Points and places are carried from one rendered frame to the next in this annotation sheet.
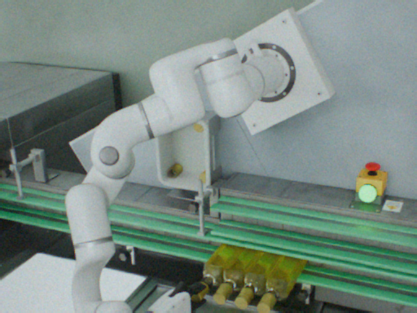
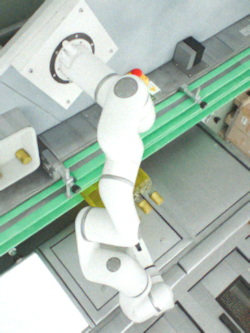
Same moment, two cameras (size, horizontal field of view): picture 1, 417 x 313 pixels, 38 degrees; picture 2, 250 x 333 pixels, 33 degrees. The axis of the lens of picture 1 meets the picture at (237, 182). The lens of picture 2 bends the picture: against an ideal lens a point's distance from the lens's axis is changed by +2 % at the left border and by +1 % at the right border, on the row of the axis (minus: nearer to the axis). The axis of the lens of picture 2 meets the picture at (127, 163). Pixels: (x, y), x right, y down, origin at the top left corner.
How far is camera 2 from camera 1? 137 cm
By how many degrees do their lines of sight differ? 60
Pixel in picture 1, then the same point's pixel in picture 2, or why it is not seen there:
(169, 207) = (16, 199)
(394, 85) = (142, 12)
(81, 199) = (133, 272)
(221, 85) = (150, 116)
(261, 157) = (55, 114)
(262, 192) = (86, 138)
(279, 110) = not seen: hidden behind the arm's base
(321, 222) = not seen: hidden behind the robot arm
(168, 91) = (135, 153)
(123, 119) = (127, 200)
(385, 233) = (172, 109)
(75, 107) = not seen: outside the picture
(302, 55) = (97, 30)
